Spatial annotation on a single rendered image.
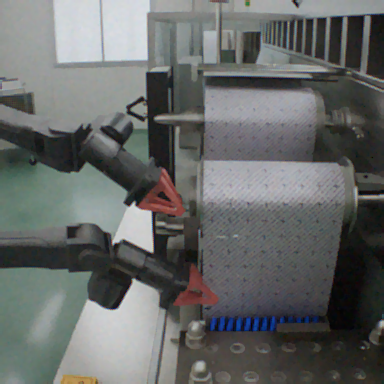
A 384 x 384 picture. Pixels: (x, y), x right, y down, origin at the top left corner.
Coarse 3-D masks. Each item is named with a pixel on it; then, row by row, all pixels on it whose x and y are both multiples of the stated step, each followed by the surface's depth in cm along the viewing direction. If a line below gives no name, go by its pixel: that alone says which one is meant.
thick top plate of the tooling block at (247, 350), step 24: (216, 336) 72; (240, 336) 72; (264, 336) 72; (336, 336) 71; (360, 336) 71; (192, 360) 67; (216, 360) 67; (240, 360) 66; (264, 360) 66; (288, 360) 66; (312, 360) 66; (336, 360) 66; (360, 360) 65
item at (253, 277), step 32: (224, 256) 71; (256, 256) 71; (288, 256) 71; (320, 256) 71; (224, 288) 74; (256, 288) 74; (288, 288) 74; (320, 288) 74; (288, 320) 77; (320, 320) 77
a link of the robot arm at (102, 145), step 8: (96, 128) 72; (104, 128) 71; (88, 136) 70; (96, 136) 67; (104, 136) 68; (112, 136) 72; (80, 144) 68; (88, 144) 67; (96, 144) 67; (104, 144) 68; (112, 144) 69; (80, 152) 69; (88, 152) 67; (96, 152) 67; (104, 152) 68; (112, 152) 68; (88, 160) 68; (96, 160) 68; (104, 160) 68; (112, 160) 69; (96, 168) 69; (104, 168) 68
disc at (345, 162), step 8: (344, 160) 72; (352, 168) 68; (352, 176) 68; (352, 184) 68; (352, 192) 67; (352, 200) 67; (352, 208) 67; (352, 216) 67; (352, 224) 68; (344, 232) 71
